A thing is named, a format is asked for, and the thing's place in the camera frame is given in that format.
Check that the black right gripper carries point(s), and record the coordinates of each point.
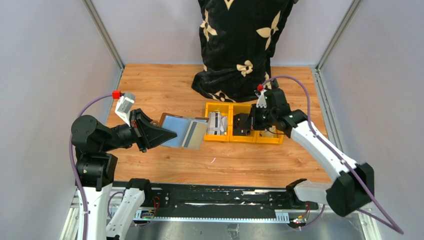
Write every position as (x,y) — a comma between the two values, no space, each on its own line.
(253,123)

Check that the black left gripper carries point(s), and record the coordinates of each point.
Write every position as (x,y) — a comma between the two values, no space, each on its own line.
(145,132)

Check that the brown leather card holder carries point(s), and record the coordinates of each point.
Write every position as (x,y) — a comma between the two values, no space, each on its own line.
(178,124)

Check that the white magnetic stripe card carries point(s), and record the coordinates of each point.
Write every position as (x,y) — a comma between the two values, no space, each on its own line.
(195,133)

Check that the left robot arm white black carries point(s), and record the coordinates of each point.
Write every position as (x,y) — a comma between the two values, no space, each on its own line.
(95,171)

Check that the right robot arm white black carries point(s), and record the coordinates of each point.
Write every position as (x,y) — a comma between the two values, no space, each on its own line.
(352,184)

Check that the yellow bin middle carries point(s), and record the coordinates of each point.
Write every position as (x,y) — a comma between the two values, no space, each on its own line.
(235,136)

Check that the yellow bin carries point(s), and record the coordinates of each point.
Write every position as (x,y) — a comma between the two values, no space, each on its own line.
(273,123)
(235,136)
(224,108)

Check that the yellow bin left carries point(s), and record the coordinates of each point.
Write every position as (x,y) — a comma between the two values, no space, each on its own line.
(224,108)

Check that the yellow bin right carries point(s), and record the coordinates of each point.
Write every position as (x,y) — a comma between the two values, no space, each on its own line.
(273,123)

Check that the black floral blanket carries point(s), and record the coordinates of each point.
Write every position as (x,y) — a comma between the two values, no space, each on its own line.
(238,38)

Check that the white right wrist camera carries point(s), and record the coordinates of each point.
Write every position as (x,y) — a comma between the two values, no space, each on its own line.
(261,101)

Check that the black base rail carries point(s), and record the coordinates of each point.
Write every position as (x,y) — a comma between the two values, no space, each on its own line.
(223,202)

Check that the aluminium frame rail right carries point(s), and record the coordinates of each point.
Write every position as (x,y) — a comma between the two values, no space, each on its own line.
(329,119)

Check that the aluminium frame rail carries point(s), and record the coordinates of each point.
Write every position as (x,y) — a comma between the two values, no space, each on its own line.
(94,14)
(329,119)

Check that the aluminium frame rail left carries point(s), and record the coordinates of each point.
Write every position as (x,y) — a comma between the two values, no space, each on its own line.
(94,14)

